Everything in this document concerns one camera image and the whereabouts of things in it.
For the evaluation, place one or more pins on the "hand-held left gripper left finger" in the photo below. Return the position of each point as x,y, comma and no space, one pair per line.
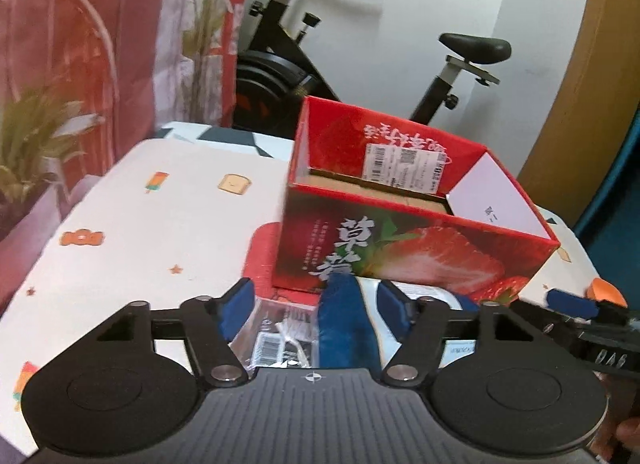
239,300

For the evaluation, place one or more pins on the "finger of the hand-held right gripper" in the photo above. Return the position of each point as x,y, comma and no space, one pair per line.
545,321
570,303

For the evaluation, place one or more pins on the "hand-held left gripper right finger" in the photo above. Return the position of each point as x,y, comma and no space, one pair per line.
395,308

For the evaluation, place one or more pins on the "blue and white packet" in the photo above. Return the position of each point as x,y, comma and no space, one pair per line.
350,329

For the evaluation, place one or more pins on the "red strawberry-print cardboard box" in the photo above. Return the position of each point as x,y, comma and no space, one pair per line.
400,249

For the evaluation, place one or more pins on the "clear packet with black contents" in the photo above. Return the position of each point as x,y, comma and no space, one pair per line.
280,344

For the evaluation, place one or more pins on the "person's right hand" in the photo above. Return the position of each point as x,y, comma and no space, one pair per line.
625,424

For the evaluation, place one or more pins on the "orange round dish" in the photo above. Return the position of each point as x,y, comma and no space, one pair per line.
606,291

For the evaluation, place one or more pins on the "teal fabric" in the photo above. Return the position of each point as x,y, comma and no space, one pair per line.
620,224

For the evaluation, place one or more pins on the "white printed tablecloth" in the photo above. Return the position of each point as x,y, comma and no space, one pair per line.
150,254

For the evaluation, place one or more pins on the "black exercise bike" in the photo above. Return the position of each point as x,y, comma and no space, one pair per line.
270,68

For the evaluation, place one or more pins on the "wooden panel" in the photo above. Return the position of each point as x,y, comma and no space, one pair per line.
600,68

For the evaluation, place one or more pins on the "pink plant-print curtain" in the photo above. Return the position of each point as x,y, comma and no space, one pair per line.
125,43

